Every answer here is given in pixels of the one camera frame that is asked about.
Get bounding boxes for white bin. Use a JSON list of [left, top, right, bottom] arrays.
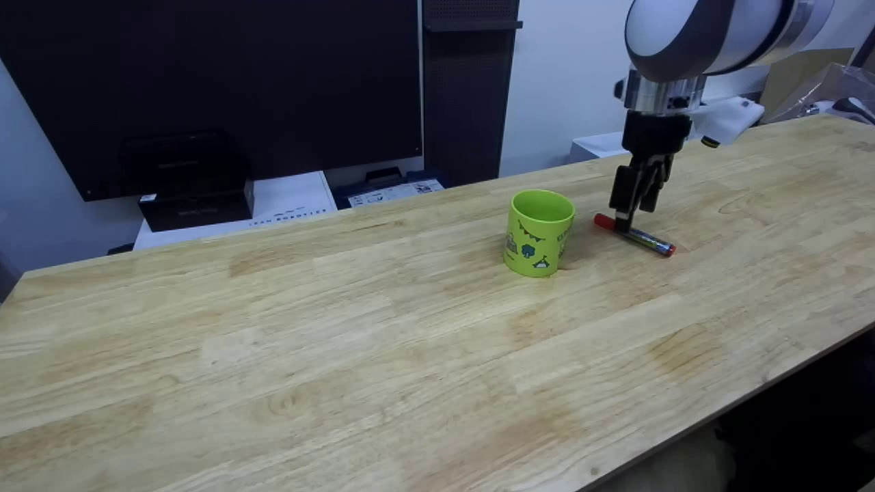
[[568, 129, 631, 164]]

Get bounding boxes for dark tray with white label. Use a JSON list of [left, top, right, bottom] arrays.
[[332, 164, 448, 210]]

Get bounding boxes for black box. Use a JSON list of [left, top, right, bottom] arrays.
[[120, 132, 254, 235]]

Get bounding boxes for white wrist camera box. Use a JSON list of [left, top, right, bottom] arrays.
[[690, 94, 768, 151]]

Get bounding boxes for green mug with print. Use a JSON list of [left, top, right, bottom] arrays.
[[501, 188, 579, 281]]

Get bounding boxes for white flat box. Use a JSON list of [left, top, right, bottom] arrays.
[[132, 170, 343, 251]]

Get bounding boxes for brown cardboard box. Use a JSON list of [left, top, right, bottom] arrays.
[[758, 47, 875, 127]]

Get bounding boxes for large black screen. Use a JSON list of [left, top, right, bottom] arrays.
[[0, 0, 426, 205]]

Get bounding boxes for marker with red cap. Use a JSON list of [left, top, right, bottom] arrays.
[[594, 213, 679, 261]]

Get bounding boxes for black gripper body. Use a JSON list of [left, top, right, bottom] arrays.
[[622, 109, 696, 162]]

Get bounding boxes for dark brown cabinet panel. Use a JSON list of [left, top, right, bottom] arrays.
[[418, 0, 523, 188]]

